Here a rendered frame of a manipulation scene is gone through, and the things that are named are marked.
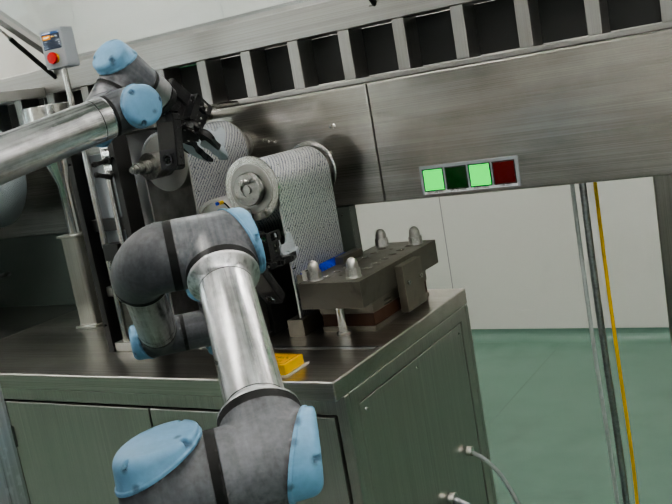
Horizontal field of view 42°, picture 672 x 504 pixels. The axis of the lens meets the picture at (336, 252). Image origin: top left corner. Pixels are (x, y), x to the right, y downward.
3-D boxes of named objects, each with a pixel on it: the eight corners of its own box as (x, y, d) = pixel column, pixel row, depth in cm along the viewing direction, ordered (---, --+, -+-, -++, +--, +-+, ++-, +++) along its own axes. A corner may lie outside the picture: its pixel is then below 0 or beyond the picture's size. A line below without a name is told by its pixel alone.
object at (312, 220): (293, 283, 203) (278, 204, 200) (343, 258, 223) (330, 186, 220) (294, 283, 203) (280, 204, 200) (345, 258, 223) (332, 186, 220)
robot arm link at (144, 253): (99, 290, 134) (138, 376, 179) (172, 275, 136) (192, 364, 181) (88, 222, 138) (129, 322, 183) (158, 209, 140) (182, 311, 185)
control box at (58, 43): (42, 70, 225) (33, 31, 224) (59, 69, 231) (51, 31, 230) (64, 66, 222) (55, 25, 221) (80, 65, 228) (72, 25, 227)
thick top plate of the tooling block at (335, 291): (301, 309, 198) (297, 283, 197) (383, 265, 232) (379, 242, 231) (363, 308, 190) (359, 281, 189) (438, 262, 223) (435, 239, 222)
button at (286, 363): (257, 375, 179) (255, 364, 179) (277, 363, 185) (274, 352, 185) (286, 376, 175) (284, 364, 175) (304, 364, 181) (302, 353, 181)
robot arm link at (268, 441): (225, 541, 113) (169, 258, 151) (338, 511, 115) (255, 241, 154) (213, 489, 105) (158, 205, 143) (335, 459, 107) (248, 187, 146)
